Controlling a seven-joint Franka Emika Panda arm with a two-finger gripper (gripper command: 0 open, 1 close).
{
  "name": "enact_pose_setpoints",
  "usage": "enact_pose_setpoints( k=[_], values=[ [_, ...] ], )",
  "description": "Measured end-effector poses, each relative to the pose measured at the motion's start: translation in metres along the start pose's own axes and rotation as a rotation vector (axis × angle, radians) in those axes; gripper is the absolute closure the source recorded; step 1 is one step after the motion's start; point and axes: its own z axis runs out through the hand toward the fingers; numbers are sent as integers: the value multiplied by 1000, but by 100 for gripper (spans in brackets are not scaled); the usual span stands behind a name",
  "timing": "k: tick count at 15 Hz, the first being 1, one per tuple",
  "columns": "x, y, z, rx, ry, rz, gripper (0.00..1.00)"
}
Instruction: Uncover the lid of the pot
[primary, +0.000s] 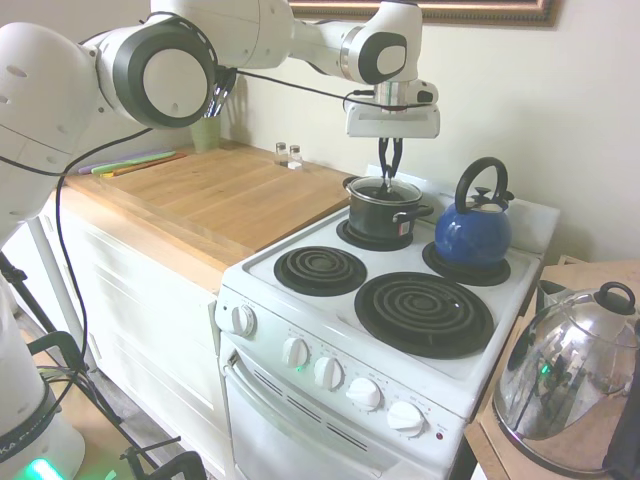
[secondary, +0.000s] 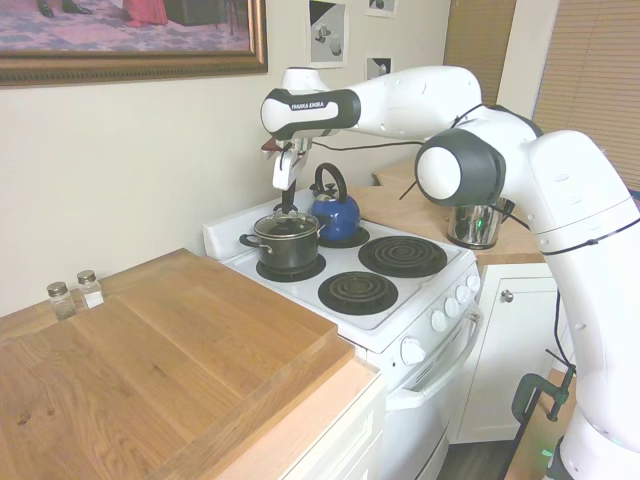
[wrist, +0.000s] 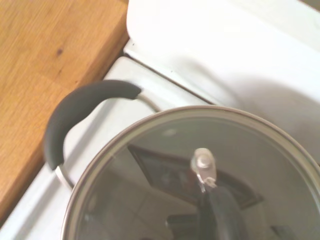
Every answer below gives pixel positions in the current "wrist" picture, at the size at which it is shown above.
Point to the glass lid with steel rim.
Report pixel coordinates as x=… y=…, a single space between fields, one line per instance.
x=160 y=180

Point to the white stove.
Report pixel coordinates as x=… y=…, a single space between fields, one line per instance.
x=225 y=62

